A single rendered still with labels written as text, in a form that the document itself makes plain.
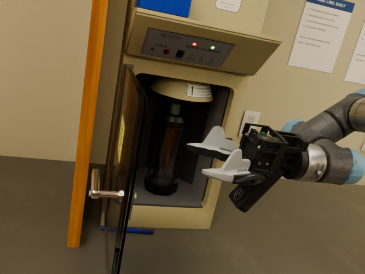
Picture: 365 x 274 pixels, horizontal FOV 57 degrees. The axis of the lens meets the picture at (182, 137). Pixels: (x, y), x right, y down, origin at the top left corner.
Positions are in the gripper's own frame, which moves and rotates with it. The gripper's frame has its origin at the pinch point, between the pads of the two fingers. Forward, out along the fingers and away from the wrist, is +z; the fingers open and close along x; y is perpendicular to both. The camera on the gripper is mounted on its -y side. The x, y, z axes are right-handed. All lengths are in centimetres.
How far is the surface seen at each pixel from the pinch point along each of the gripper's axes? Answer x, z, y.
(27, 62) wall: -75, 33, -11
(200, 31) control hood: -20.4, -1.9, 18.8
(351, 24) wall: -69, -82, 30
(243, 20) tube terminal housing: -30.3, -15.5, 22.4
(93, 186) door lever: -2.7, 16.3, -8.4
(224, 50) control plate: -22.3, -9.2, 15.9
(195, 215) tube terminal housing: -24.1, -17.6, -31.7
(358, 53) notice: -67, -90, 20
